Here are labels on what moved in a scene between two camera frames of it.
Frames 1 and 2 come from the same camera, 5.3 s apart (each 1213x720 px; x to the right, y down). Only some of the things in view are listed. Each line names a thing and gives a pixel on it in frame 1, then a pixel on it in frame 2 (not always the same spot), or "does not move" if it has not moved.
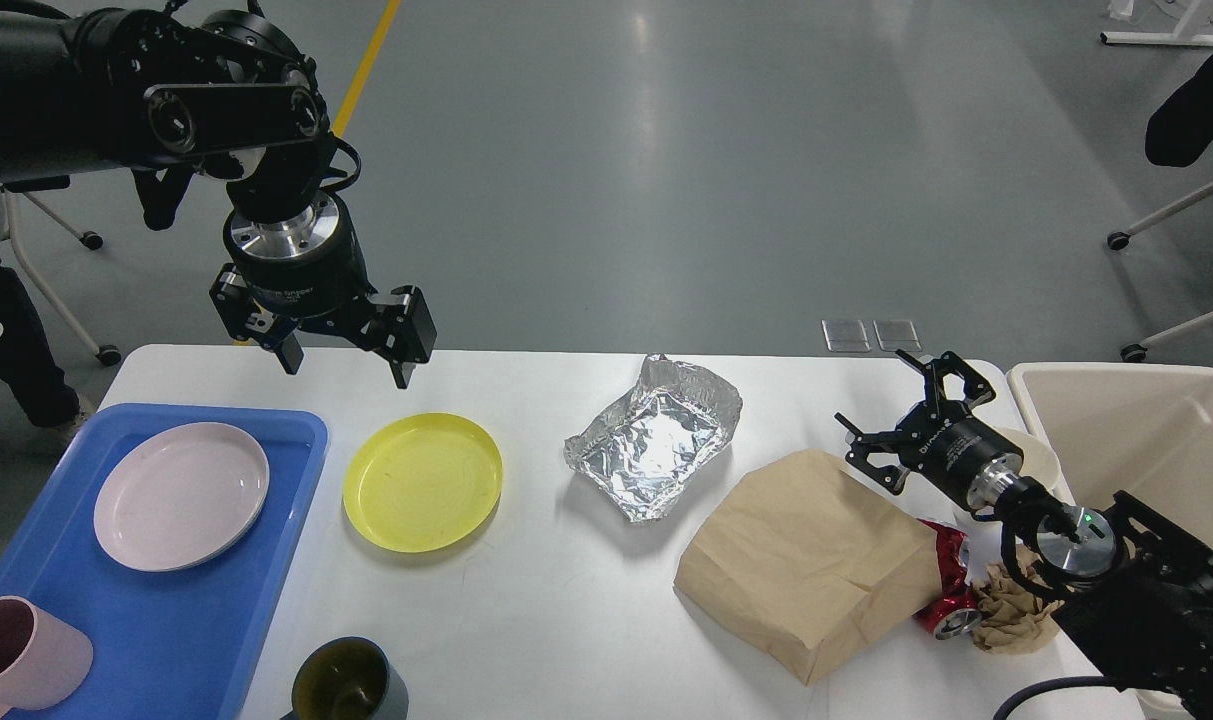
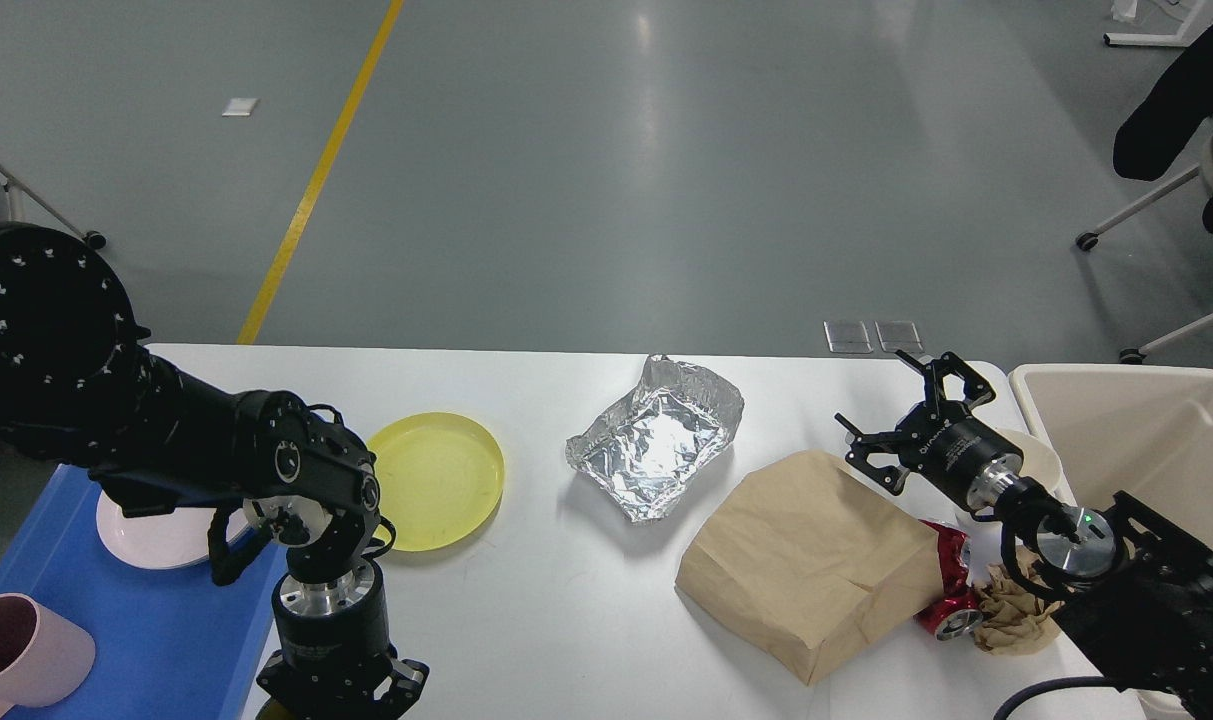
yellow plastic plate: (422, 482) does not move
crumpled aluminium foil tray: (674, 417) does not move
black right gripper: (962, 456) does not move
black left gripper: (308, 266) to (333, 657)
